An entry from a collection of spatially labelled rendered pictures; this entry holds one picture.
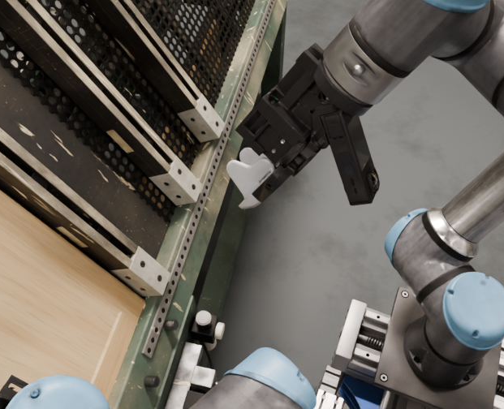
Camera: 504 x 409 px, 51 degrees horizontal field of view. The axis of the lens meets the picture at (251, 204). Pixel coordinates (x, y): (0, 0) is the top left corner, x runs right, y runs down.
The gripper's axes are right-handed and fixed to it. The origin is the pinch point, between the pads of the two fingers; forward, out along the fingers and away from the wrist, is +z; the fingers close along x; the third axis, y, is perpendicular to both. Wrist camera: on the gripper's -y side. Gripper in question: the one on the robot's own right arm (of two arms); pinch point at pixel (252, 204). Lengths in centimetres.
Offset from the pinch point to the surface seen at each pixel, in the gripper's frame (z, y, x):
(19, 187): 44, 33, -10
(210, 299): 117, -19, -85
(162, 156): 49, 22, -51
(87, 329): 64, 5, -10
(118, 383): 70, -8, -9
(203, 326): 69, -16, -35
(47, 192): 44, 29, -14
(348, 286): 98, -61, -128
